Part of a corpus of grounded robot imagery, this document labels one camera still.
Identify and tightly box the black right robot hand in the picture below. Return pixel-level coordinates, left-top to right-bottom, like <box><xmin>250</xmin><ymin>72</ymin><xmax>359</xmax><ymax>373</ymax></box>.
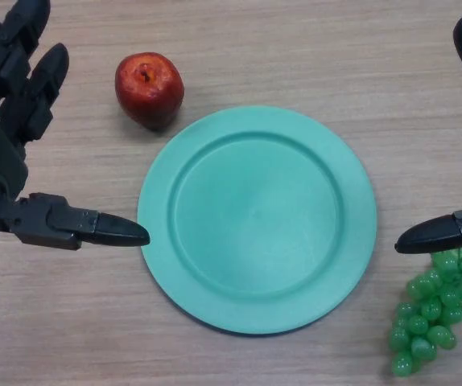
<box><xmin>394</xmin><ymin>16</ymin><xmax>462</xmax><ymax>256</ymax></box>

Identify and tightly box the red apple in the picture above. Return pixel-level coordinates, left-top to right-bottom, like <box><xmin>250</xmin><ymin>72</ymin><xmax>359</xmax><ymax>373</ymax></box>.
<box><xmin>113</xmin><ymin>51</ymin><xmax>185</xmax><ymax>132</ymax></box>

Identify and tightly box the green round plate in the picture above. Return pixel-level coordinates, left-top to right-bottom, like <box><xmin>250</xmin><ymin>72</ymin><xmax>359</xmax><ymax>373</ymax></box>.
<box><xmin>137</xmin><ymin>105</ymin><xmax>377</xmax><ymax>335</ymax></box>

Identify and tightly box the green grape bunch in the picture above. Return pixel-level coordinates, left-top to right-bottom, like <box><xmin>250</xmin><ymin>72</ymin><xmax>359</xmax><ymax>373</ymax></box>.
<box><xmin>387</xmin><ymin>248</ymin><xmax>462</xmax><ymax>380</ymax></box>

